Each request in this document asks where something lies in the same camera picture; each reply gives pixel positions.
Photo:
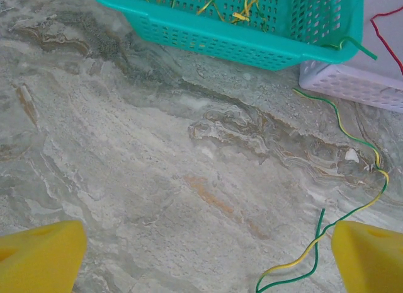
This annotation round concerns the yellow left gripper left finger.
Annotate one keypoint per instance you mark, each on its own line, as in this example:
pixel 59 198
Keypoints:
pixel 37 258

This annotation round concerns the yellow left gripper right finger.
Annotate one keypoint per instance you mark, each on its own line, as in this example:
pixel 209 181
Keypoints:
pixel 371 261

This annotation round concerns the lavender plastic basket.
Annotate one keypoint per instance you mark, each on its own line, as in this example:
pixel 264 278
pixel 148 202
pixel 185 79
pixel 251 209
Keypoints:
pixel 378 63

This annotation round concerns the teal plastic basket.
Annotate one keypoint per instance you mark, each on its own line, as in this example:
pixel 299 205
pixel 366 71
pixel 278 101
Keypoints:
pixel 189 24

